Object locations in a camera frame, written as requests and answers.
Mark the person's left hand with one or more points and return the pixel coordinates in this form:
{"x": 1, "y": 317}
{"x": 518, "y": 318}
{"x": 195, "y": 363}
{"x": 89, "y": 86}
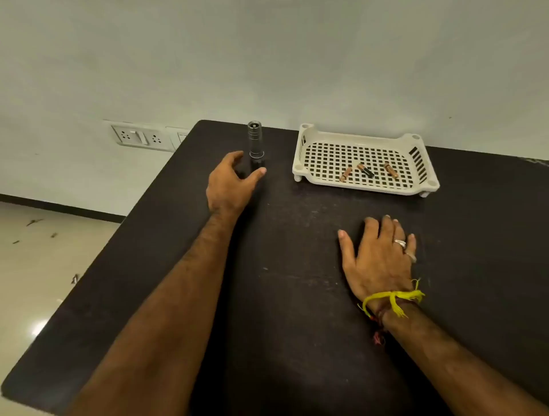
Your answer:
{"x": 225, "y": 188}

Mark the person's right hand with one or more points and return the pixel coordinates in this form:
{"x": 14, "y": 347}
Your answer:
{"x": 379, "y": 270}

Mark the person's right middle finger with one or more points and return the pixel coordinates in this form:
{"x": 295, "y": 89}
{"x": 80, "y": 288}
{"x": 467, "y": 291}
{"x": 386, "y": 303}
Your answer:
{"x": 386, "y": 228}

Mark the person's right little finger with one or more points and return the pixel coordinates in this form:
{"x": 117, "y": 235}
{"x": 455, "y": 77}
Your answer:
{"x": 411, "y": 248}

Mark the person's left thumb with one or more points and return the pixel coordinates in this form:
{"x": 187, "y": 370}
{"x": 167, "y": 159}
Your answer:
{"x": 254, "y": 175}

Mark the person's right thumb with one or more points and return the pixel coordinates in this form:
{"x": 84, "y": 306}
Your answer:
{"x": 346, "y": 248}

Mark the person's right forearm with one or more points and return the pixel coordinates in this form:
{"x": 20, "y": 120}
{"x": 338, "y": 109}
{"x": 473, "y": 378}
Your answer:
{"x": 454, "y": 368}

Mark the person's left forearm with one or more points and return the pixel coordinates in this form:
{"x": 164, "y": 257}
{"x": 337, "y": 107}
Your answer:
{"x": 171, "y": 317}

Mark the black metal flashlight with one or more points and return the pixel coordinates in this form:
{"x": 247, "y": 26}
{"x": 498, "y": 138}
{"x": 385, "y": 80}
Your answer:
{"x": 255, "y": 143}

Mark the yellow thread wristband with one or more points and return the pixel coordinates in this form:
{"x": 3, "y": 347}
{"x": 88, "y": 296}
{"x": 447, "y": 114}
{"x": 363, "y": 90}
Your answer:
{"x": 392, "y": 296}

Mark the white perforated plastic tray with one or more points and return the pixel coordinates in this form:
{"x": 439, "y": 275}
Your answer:
{"x": 309, "y": 163}

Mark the copper coloured battery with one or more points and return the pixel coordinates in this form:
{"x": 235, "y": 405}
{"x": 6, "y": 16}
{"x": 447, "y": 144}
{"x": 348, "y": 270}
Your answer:
{"x": 390, "y": 170}
{"x": 345, "y": 174}

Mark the black and copper battery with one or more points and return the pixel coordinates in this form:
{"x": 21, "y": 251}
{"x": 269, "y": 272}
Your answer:
{"x": 366, "y": 170}

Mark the red thread wristband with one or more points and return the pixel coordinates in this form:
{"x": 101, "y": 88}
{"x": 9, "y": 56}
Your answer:
{"x": 379, "y": 336}

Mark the black skirting board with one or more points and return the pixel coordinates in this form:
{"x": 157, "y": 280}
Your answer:
{"x": 60, "y": 208}

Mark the white wall switch plate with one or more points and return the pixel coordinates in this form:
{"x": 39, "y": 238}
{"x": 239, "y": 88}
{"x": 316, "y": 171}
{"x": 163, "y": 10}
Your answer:
{"x": 178, "y": 138}

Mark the white wall socket plate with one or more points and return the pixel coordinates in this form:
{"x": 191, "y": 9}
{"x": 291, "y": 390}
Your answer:
{"x": 141, "y": 137}

